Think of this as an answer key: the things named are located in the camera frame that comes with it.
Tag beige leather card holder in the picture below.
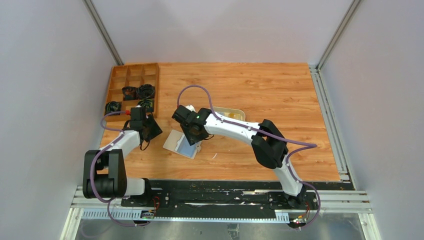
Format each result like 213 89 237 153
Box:
162 129 202 159

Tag beige oval plastic tray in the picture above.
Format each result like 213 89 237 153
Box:
213 106 246 121

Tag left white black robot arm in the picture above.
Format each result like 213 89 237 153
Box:
82 105 163 203

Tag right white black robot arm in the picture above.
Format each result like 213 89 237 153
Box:
172 105 306 208

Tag cards in tray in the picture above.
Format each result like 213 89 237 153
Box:
217 111 244 121

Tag rolled dark belt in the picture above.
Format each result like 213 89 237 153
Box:
121 86 137 101
135 84 156 99
136 98 155 113
104 101 122 116

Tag wooden compartment organizer box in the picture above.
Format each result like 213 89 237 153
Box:
104 63 160 122

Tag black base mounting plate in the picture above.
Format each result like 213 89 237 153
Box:
123 180 320 210

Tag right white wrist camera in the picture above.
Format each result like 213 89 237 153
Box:
184 105 197 115

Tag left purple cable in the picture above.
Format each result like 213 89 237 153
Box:
90 110 150 227

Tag purple cable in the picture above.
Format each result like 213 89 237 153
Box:
176 85 322 229
90 110 150 227

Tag aluminium front rail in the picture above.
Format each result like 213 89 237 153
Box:
71 187 372 224

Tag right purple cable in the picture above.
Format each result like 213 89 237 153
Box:
176 85 322 229

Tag left aluminium frame post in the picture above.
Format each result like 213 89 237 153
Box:
82 0 124 66

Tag aluminium frame post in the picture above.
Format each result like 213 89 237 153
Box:
316 0 363 72
82 0 124 66

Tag right aluminium frame post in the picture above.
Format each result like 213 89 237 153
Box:
316 0 363 72

